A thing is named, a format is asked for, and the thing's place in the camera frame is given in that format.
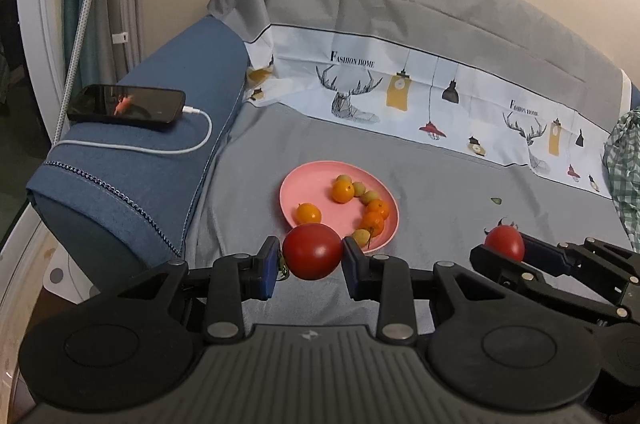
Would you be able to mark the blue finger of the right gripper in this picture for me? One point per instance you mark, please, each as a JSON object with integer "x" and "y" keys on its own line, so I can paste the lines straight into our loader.
{"x": 530, "y": 283}
{"x": 605, "y": 268}

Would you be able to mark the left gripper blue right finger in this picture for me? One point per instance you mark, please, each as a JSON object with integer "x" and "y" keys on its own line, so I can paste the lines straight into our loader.
{"x": 387, "y": 281}

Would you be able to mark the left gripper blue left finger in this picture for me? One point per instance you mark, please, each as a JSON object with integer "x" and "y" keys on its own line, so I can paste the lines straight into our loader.
{"x": 233, "y": 280}

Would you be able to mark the red cherry tomato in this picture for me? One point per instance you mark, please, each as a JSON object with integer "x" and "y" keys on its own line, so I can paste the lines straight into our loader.
{"x": 506, "y": 240}
{"x": 312, "y": 251}

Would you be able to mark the orange mandarin with stem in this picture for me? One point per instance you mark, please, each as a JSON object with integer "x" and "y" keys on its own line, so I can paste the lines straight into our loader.
{"x": 372, "y": 223}

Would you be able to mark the small green longan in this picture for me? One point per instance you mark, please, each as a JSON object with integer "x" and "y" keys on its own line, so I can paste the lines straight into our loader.
{"x": 359, "y": 188}

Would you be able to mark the orange kumquat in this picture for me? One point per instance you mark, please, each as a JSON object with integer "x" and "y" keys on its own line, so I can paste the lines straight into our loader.
{"x": 342, "y": 191}

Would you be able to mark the small orange mandarin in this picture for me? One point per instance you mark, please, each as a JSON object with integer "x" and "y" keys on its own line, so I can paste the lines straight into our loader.
{"x": 307, "y": 213}

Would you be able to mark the large orange mandarin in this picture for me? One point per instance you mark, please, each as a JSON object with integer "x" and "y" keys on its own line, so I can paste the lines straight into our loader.
{"x": 378, "y": 206}

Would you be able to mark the green checkered cloth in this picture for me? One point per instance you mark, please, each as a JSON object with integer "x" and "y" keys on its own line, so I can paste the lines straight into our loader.
{"x": 621, "y": 160}

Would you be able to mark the pink round plate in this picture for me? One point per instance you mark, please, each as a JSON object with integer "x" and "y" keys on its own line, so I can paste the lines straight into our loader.
{"x": 312, "y": 183}

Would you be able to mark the blue sofa armrest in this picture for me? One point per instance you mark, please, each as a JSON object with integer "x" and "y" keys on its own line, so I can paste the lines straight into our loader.
{"x": 120, "y": 199}

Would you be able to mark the grey printed sofa cover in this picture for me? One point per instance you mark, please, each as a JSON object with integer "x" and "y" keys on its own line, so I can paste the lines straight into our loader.
{"x": 447, "y": 102}

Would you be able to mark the black smartphone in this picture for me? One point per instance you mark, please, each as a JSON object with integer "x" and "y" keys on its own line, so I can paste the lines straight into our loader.
{"x": 147, "y": 107}

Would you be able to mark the striped pole with black clamp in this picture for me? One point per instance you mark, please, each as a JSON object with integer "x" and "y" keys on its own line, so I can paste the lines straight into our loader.
{"x": 72, "y": 68}

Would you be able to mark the white door frame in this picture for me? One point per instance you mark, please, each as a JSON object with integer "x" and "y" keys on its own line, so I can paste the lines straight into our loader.
{"x": 40, "y": 19}

